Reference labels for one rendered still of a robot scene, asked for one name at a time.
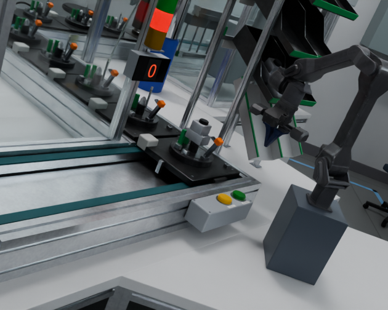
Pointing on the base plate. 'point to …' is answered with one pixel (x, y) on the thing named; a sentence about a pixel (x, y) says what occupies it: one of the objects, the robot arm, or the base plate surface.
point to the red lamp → (161, 20)
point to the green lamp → (167, 5)
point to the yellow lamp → (154, 39)
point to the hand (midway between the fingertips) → (270, 136)
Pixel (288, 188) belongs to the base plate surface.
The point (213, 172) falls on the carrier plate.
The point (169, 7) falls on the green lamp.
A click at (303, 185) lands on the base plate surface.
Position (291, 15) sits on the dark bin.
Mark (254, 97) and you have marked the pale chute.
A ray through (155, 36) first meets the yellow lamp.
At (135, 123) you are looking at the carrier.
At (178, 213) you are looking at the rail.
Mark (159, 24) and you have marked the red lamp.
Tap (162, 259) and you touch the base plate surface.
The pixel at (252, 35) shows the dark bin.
